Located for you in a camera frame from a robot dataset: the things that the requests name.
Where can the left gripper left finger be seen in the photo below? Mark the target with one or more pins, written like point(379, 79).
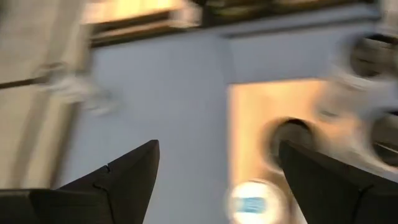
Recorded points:
point(133, 180)

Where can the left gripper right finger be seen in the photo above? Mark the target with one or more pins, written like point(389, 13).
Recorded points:
point(317, 193)

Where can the blue silver Red Bull can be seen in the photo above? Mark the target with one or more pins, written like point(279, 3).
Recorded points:
point(255, 202)

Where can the light wooden board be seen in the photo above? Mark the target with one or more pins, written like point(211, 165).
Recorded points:
point(248, 124)

